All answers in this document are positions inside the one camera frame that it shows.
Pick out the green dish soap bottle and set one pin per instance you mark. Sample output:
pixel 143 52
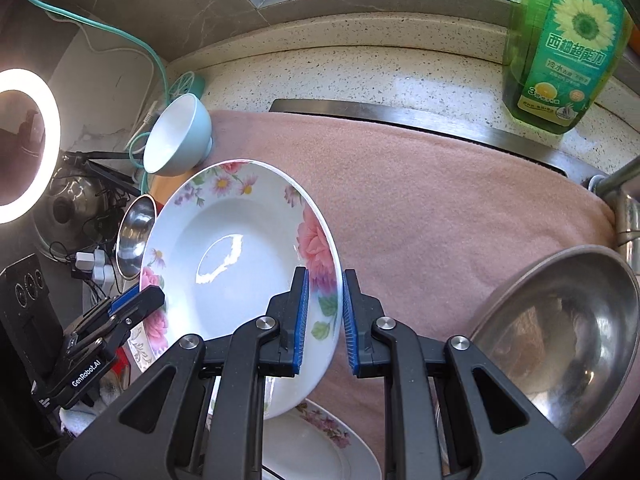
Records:
pixel 565 50

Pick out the steel faucet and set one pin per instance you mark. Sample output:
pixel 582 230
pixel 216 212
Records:
pixel 622 200

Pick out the teal round fan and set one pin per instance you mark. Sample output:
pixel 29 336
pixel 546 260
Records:
pixel 187 87

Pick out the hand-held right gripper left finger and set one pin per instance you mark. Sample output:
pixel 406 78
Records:
pixel 299 320

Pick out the steel sink rim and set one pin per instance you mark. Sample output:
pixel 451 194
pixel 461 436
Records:
pixel 400 116

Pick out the black tripod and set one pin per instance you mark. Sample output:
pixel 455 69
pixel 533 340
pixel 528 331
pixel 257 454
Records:
pixel 107 176

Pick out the pink towel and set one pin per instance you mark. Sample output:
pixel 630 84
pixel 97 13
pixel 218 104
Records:
pixel 425 210

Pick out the floral white deep plate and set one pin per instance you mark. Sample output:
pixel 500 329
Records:
pixel 220 240

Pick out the person's left hand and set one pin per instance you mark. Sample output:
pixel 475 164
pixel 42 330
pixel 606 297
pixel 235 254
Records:
pixel 80 420

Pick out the large stainless steel bowl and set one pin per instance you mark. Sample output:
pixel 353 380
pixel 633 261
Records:
pixel 565 340

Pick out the floral rimmed white plate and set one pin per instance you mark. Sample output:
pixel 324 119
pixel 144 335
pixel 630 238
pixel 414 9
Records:
pixel 320 440
pixel 142 347

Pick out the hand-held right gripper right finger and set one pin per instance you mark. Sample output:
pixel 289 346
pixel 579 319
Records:
pixel 349 330

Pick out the white power adapters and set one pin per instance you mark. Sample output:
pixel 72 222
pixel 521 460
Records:
pixel 97 267

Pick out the small stainless steel bowl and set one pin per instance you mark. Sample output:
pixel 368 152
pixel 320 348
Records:
pixel 132 240

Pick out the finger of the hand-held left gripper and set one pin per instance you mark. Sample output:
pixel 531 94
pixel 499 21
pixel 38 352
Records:
pixel 126 304

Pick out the light blue bowl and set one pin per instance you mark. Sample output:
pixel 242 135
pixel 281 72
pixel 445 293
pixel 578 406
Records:
pixel 175 130

